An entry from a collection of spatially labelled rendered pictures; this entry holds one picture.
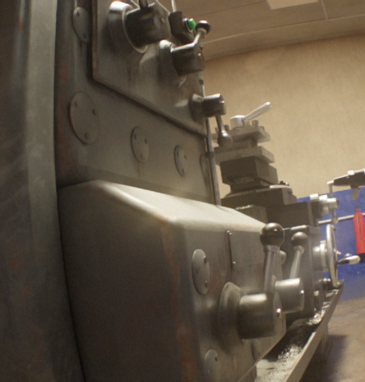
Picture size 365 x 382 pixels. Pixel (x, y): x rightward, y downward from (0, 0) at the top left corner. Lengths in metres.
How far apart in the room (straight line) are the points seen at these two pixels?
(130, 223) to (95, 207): 0.05
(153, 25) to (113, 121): 0.16
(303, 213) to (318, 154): 4.38
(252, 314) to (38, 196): 0.28
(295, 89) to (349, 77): 0.79
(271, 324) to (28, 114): 0.37
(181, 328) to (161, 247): 0.09
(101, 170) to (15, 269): 0.21
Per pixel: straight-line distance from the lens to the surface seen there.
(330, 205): 1.64
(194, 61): 0.88
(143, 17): 0.73
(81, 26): 0.67
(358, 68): 6.16
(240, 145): 1.55
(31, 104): 0.53
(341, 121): 5.94
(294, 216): 1.52
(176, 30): 1.02
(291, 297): 0.79
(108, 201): 0.52
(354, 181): 1.60
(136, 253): 0.51
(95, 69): 0.65
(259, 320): 0.58
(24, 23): 0.57
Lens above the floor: 0.73
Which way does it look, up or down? 8 degrees up
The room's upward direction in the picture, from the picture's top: 7 degrees counter-clockwise
